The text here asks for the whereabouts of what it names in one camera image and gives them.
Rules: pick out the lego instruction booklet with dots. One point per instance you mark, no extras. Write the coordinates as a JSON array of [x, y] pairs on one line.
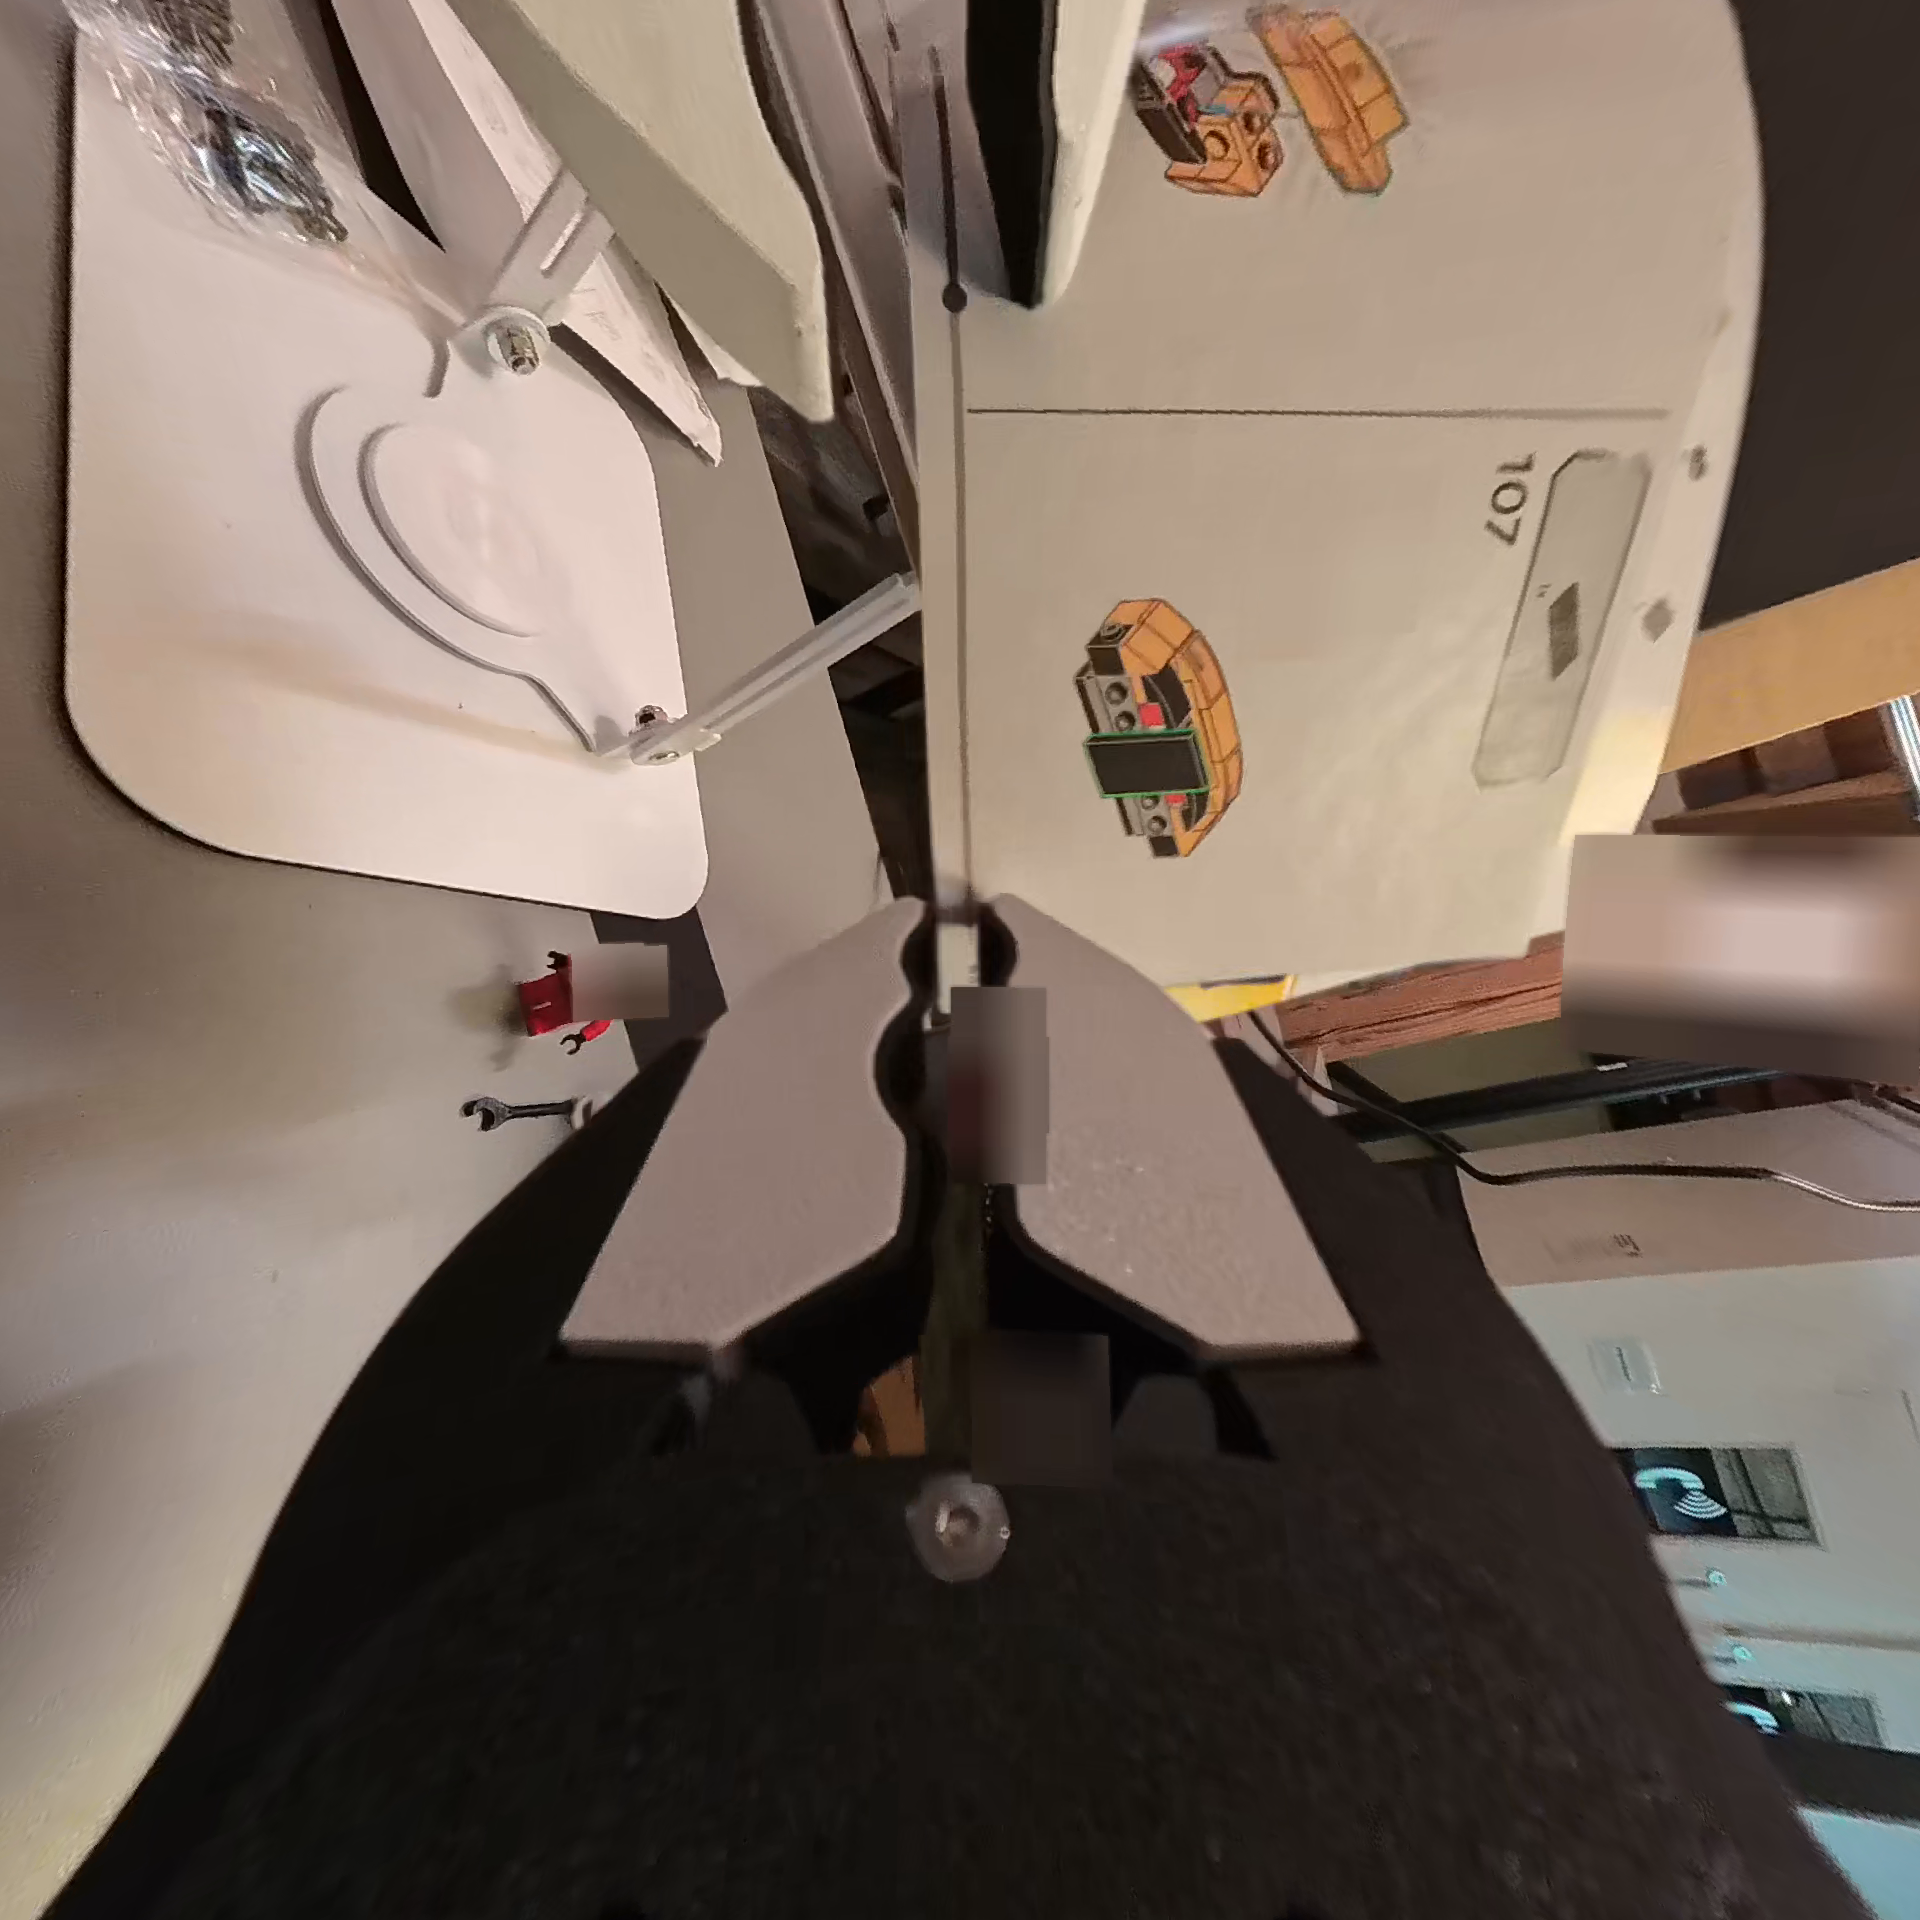
[[1355, 537]]

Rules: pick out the red lego minifigure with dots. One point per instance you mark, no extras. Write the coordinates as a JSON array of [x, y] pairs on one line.
[[548, 1000]]

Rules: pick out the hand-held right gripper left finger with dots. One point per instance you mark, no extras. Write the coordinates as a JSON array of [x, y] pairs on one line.
[[751, 1184]]

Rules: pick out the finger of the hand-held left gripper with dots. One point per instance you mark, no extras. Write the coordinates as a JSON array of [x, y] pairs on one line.
[[1052, 136]]

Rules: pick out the clear bag of black parts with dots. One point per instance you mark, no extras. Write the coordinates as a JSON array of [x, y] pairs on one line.
[[210, 122]]

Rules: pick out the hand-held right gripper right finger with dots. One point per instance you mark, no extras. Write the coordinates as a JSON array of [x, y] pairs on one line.
[[1188, 1184]]

